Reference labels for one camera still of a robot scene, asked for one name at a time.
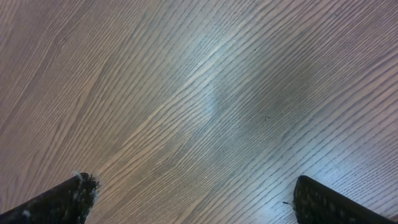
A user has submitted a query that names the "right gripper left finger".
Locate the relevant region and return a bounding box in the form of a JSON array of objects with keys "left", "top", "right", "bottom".
[{"left": 1, "top": 172, "right": 100, "bottom": 224}]

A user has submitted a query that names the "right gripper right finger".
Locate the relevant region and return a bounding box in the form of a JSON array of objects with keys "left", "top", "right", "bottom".
[{"left": 293, "top": 175, "right": 395, "bottom": 224}]

